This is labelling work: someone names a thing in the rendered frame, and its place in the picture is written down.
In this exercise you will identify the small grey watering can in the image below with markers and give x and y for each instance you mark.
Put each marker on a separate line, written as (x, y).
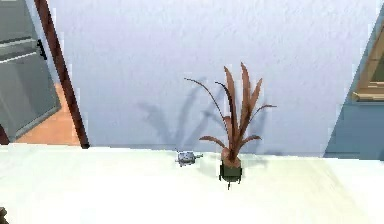
(186, 158)

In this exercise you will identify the brown potted house plant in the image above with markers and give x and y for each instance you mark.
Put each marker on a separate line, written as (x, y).
(237, 133)

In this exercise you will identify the grey fridge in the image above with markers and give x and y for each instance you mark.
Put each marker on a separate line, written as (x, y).
(20, 83)

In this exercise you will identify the wooden framed window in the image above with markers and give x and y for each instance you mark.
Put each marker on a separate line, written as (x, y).
(371, 76)

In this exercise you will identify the dark brown door frame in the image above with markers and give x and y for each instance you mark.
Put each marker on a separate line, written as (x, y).
(63, 76)

